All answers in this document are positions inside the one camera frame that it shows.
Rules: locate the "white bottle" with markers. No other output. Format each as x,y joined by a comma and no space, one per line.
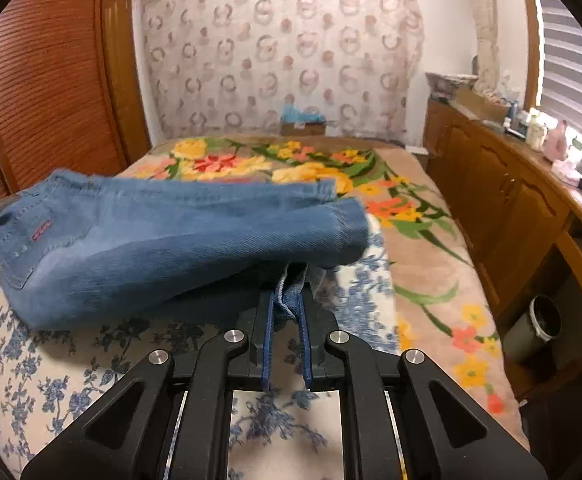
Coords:
536,132

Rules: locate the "patterned bowl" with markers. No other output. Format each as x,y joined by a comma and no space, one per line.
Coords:
451,85

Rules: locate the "brown box with blue cloth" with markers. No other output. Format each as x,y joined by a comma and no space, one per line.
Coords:
301,112

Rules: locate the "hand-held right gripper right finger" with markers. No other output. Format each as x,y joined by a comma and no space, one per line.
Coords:
305,340

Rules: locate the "open cardboard box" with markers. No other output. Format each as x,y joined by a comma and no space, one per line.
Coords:
481,105

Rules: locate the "wooden dresser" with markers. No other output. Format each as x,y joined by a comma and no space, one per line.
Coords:
496,185

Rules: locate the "wooden louvered wardrobe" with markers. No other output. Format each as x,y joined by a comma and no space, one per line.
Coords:
46,85

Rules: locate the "beige lace curtain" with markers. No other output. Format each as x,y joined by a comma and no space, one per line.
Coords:
487,35

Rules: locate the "pink bottle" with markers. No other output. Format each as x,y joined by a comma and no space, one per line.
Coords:
557,142

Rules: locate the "striped window blind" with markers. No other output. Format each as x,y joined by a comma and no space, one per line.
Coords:
571,60

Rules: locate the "blue denim pants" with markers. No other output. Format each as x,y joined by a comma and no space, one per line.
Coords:
171,240

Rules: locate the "small brown cardboard box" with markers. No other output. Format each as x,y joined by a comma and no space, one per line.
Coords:
305,129

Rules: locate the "beige flowered blanket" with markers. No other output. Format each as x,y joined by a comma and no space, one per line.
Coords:
421,260

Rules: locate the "grey trash bin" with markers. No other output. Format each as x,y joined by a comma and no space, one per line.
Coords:
526,335

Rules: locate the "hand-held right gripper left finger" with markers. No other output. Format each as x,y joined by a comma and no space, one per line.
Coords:
270,340

